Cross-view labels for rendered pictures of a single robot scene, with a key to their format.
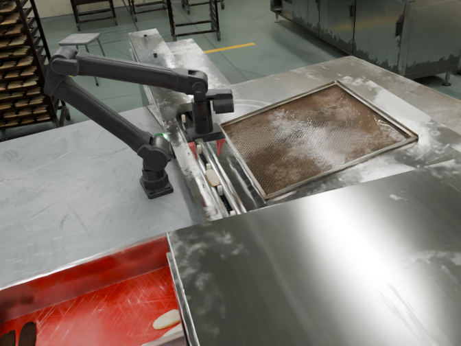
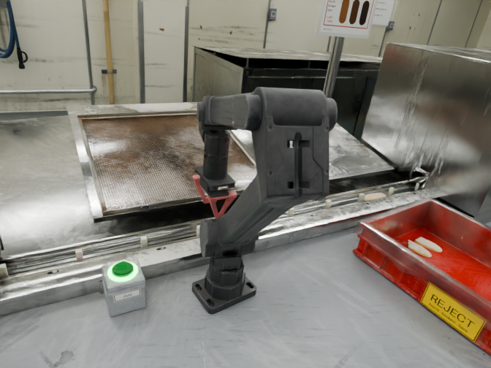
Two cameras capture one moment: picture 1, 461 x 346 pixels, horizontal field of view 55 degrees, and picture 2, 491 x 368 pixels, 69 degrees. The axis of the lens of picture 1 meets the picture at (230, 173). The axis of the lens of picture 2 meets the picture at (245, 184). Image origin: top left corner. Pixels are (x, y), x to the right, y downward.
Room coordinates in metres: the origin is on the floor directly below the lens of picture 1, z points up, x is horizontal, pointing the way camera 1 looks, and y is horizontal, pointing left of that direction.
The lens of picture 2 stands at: (1.40, 0.82, 1.39)
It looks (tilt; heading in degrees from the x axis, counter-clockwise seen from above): 27 degrees down; 253
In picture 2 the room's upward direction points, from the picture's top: 7 degrees clockwise
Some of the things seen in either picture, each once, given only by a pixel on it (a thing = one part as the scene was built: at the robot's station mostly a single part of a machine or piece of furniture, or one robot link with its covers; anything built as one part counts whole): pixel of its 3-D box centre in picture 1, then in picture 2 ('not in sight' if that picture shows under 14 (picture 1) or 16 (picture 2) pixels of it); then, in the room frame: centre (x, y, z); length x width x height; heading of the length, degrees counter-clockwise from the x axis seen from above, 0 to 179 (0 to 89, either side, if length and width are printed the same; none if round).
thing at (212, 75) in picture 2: not in sight; (299, 104); (-0.08, -2.48, 0.51); 1.93 x 1.05 x 1.02; 14
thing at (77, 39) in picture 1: (84, 59); not in sight; (4.70, 1.42, 0.23); 0.36 x 0.36 x 0.46; 76
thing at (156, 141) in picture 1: (157, 155); (223, 242); (1.25, 0.23, 0.94); 0.09 x 0.05 x 0.10; 91
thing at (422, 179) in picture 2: not in sight; (419, 177); (0.47, -0.13, 0.89); 0.06 x 0.01 x 0.06; 104
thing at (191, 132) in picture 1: (203, 124); (215, 167); (1.25, 0.07, 1.03); 0.10 x 0.07 x 0.07; 104
